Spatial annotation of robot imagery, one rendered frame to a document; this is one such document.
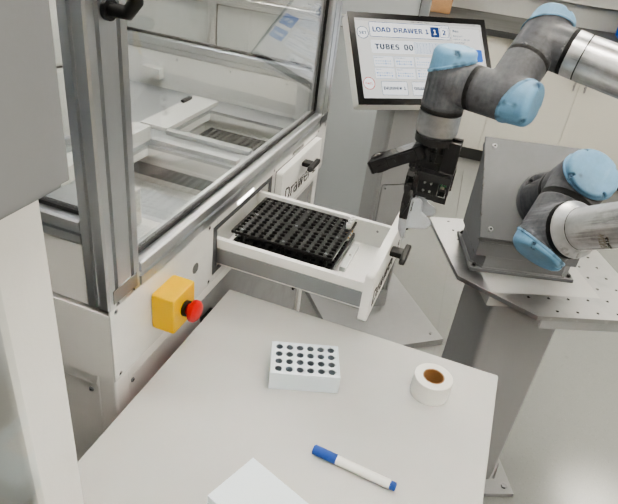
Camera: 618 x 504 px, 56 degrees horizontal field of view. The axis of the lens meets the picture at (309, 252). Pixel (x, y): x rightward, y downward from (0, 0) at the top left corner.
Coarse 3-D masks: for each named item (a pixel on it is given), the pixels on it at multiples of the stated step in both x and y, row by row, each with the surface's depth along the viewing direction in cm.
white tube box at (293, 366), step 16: (272, 352) 105; (288, 352) 106; (304, 352) 106; (320, 352) 106; (336, 352) 107; (272, 368) 101; (288, 368) 103; (304, 368) 102; (320, 368) 103; (336, 368) 103; (272, 384) 102; (288, 384) 102; (304, 384) 102; (320, 384) 102; (336, 384) 102
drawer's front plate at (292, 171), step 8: (312, 144) 157; (320, 144) 163; (304, 152) 152; (312, 152) 158; (296, 160) 147; (312, 160) 160; (288, 168) 142; (296, 168) 148; (304, 168) 155; (280, 176) 140; (288, 176) 144; (296, 176) 150; (312, 176) 164; (280, 184) 141; (288, 184) 146; (304, 184) 159; (280, 192) 142; (288, 192) 147; (296, 192) 154
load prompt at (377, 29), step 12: (372, 24) 187; (384, 24) 188; (396, 24) 190; (408, 24) 191; (420, 24) 193; (372, 36) 186; (384, 36) 188; (396, 36) 189; (408, 36) 190; (420, 36) 192; (432, 36) 193; (444, 36) 195
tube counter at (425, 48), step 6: (408, 42) 190; (414, 42) 191; (420, 42) 192; (426, 42) 192; (432, 42) 193; (408, 48) 190; (414, 48) 191; (420, 48) 191; (426, 48) 192; (432, 48) 193; (426, 54) 192
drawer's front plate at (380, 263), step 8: (392, 224) 124; (392, 232) 121; (384, 240) 118; (392, 240) 118; (400, 240) 132; (384, 248) 115; (376, 256) 112; (384, 256) 112; (376, 264) 110; (384, 264) 115; (392, 264) 130; (368, 272) 107; (376, 272) 107; (384, 272) 119; (368, 280) 107; (376, 280) 110; (384, 280) 124; (368, 288) 108; (368, 296) 109; (376, 296) 118; (360, 304) 110; (368, 304) 110; (360, 312) 111; (368, 312) 112
